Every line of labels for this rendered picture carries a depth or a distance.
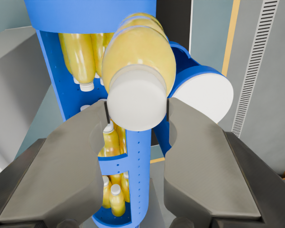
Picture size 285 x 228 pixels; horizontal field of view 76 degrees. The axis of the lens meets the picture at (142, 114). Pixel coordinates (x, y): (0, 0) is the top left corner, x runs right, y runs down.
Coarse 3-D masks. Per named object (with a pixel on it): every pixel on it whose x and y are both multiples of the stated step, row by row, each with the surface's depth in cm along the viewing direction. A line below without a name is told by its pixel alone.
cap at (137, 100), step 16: (128, 80) 11; (144, 80) 11; (112, 96) 11; (128, 96) 11; (144, 96) 11; (160, 96) 11; (112, 112) 12; (128, 112) 12; (144, 112) 12; (160, 112) 12; (128, 128) 12; (144, 128) 12
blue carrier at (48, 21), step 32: (32, 0) 32; (64, 0) 30; (96, 0) 30; (128, 0) 33; (64, 32) 33; (96, 32) 33; (64, 64) 56; (64, 96) 58; (96, 96) 70; (128, 160) 55; (96, 224) 81; (128, 224) 76
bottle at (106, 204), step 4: (108, 184) 79; (104, 188) 79; (108, 188) 79; (104, 192) 79; (108, 192) 80; (104, 196) 80; (108, 196) 81; (104, 200) 82; (108, 200) 83; (104, 204) 85; (108, 204) 85; (108, 208) 86
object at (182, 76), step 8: (168, 40) 138; (176, 48) 125; (184, 48) 102; (176, 56) 129; (184, 56) 115; (176, 64) 128; (184, 64) 117; (192, 64) 106; (176, 72) 125; (184, 72) 70; (192, 72) 68; (200, 72) 67; (208, 72) 67; (216, 72) 68; (176, 80) 70; (184, 80) 67; (176, 88) 68; (168, 96) 71
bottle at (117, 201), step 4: (120, 188) 79; (120, 192) 77; (112, 196) 76; (116, 196) 76; (120, 196) 76; (112, 200) 76; (116, 200) 76; (120, 200) 77; (124, 200) 81; (112, 204) 78; (116, 204) 77; (120, 204) 78; (124, 204) 82; (112, 208) 80; (116, 208) 79; (120, 208) 80; (124, 208) 83; (112, 212) 83; (116, 212) 81; (120, 212) 82; (124, 212) 85; (116, 216) 83
